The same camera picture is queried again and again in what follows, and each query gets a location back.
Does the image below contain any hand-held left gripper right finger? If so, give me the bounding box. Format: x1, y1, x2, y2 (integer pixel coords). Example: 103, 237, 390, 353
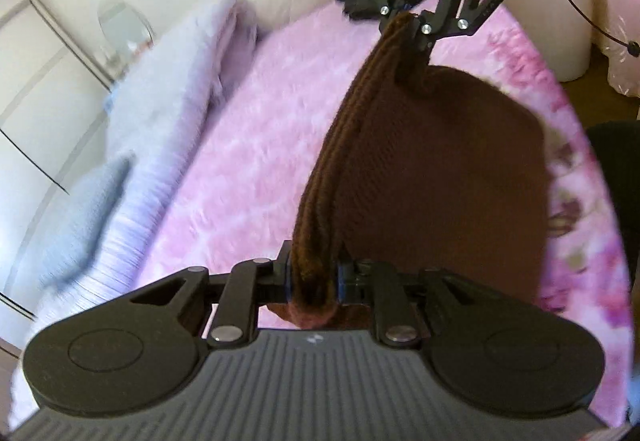
337, 260, 495, 348

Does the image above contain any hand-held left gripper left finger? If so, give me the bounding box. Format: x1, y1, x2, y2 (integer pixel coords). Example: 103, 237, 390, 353
131, 241, 294, 348

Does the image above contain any brown knitted garment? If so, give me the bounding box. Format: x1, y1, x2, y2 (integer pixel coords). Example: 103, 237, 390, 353
292, 13, 552, 329

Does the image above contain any white plastic bin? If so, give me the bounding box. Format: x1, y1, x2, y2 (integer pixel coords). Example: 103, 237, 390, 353
507, 0, 597, 82

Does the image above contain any pink fluffy blanket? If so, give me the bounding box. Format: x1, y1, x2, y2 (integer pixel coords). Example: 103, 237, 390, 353
10, 0, 632, 427

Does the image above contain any pink plastic bag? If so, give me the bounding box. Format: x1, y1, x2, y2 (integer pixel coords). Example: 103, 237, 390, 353
597, 0, 640, 98

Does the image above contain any grey-blue pillow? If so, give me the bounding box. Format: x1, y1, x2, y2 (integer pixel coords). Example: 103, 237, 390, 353
37, 153, 136, 292

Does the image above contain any lavender folded blanket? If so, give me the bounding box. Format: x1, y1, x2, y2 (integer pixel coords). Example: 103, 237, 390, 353
35, 0, 261, 322

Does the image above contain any dark cloth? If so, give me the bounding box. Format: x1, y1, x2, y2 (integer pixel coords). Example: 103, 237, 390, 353
584, 121, 640, 282

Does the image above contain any small oval mirror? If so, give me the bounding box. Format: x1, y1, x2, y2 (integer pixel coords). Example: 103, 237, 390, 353
96, 0, 157, 59

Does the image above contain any white wardrobe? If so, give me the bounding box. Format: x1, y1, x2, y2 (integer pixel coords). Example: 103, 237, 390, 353
0, 0, 118, 322

